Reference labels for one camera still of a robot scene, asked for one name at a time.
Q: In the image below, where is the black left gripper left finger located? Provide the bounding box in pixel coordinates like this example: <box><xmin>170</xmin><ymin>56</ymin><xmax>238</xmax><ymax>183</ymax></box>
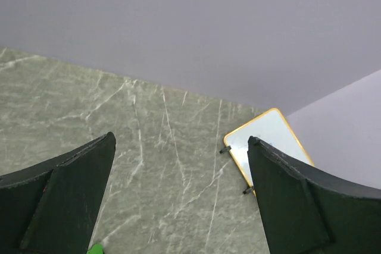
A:
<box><xmin>1</xmin><ymin>132</ymin><xmax>115</xmax><ymax>253</ymax></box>

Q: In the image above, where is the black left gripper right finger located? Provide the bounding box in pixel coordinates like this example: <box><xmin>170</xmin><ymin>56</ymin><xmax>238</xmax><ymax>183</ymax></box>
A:
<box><xmin>248</xmin><ymin>136</ymin><xmax>380</xmax><ymax>253</ymax></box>

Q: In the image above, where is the green whiteboard eraser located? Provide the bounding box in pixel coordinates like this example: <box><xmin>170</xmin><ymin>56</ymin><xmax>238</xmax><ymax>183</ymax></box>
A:
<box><xmin>86</xmin><ymin>243</ymin><xmax>104</xmax><ymax>254</ymax></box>

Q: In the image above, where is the yellow framed whiteboard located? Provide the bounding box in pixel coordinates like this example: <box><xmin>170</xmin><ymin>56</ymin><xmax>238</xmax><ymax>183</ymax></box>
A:
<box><xmin>220</xmin><ymin>108</ymin><xmax>314</xmax><ymax>195</ymax></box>

